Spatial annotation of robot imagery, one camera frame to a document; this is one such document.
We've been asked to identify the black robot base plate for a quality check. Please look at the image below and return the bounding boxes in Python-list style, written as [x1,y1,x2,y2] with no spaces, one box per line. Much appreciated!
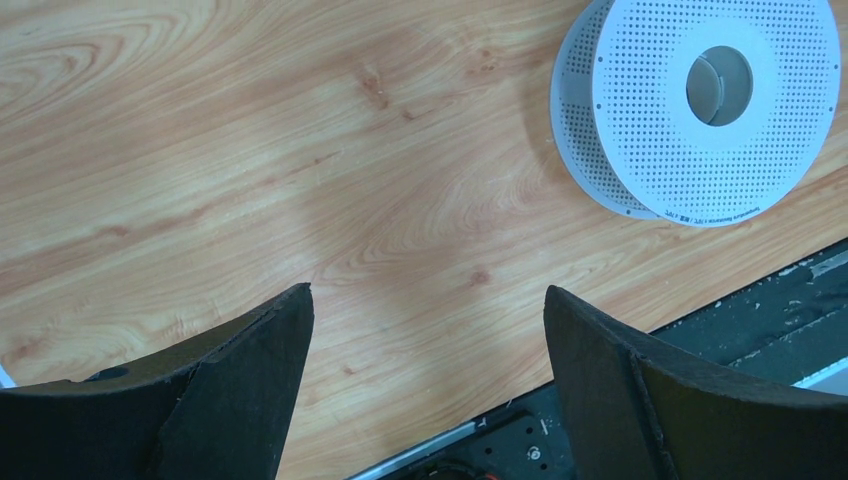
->
[347,239,848,480]

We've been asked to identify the white perforated cable spool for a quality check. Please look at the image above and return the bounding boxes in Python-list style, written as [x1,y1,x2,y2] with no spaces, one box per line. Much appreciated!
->
[549,0,841,228]

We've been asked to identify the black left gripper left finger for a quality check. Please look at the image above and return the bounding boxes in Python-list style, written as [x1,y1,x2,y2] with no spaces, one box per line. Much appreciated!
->
[1,283,314,479]

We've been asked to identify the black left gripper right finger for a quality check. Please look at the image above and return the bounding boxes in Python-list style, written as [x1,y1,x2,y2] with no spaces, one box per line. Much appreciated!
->
[543,285,847,479]

